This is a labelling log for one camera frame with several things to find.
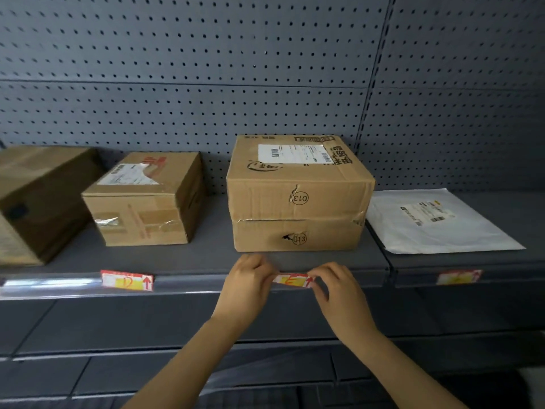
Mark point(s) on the person's left fingers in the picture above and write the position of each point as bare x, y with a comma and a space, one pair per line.
255, 264

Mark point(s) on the red-taped cardboard box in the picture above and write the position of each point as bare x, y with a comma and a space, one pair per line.
140, 208

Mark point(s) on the cardboard box with shipping label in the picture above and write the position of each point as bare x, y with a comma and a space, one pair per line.
298, 183

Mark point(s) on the large brown cardboard box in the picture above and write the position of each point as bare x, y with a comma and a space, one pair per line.
42, 200

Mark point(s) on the person's right thumb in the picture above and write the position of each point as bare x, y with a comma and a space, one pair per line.
321, 290

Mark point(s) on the grey pegboard back panel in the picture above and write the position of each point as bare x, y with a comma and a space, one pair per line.
191, 72
460, 102

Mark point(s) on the person's left hand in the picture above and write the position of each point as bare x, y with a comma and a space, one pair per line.
242, 293

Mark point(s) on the clear plastic label strip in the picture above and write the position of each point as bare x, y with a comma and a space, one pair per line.
64, 285

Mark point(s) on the person's left forearm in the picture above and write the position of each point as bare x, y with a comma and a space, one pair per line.
200, 366

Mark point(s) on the grey metal shelf board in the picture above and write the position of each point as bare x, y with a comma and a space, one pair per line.
502, 268
106, 370
204, 257

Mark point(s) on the white red shelf label tag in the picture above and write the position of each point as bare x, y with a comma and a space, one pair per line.
291, 280
459, 277
127, 280

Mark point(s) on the white plastic mailer bag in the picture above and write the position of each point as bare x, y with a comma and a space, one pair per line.
434, 227

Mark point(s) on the flat cardboard box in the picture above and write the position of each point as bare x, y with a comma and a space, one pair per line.
298, 236

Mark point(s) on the person's right forearm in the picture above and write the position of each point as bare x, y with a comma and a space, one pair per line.
396, 374

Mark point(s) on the person's right hand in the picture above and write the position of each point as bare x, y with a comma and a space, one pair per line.
345, 306

